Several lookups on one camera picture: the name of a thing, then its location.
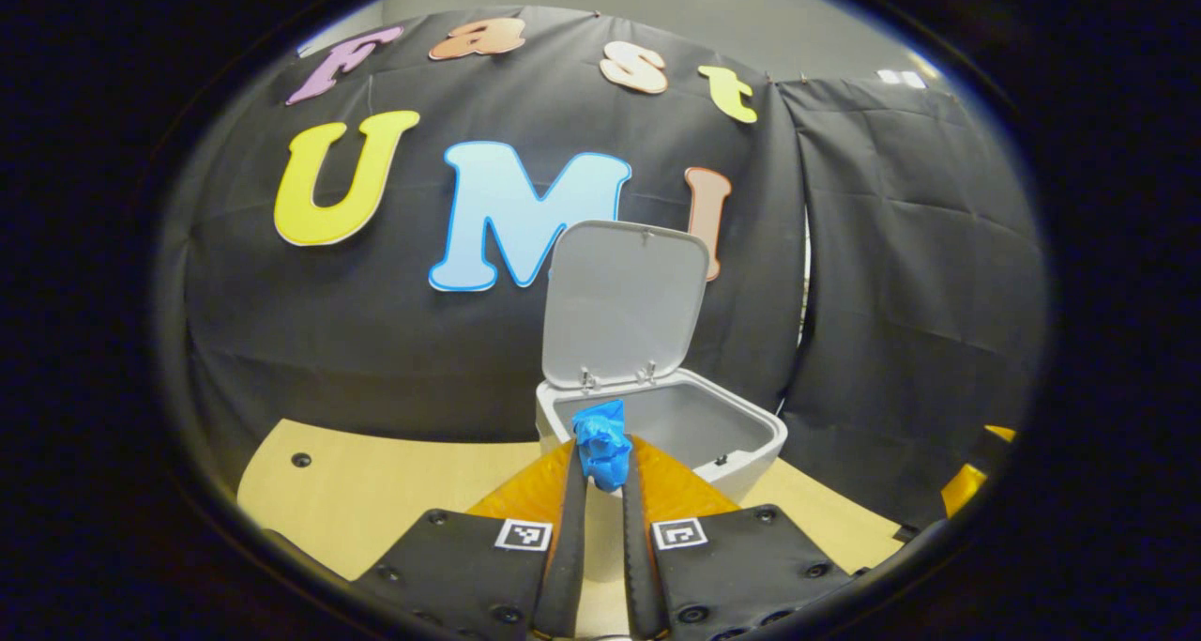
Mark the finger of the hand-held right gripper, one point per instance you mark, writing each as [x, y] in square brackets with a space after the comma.
[962, 491]

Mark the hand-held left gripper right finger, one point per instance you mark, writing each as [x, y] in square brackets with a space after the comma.
[638, 566]

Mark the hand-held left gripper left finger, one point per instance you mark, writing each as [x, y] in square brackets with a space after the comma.
[563, 566]

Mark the blue paper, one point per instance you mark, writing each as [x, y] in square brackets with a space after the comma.
[600, 444]

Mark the white desktop garbage bin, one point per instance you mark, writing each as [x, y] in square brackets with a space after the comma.
[624, 303]

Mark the wooden desktop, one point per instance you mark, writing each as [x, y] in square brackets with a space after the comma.
[375, 481]

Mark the small ceiling light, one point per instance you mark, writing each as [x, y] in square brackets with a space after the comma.
[903, 77]

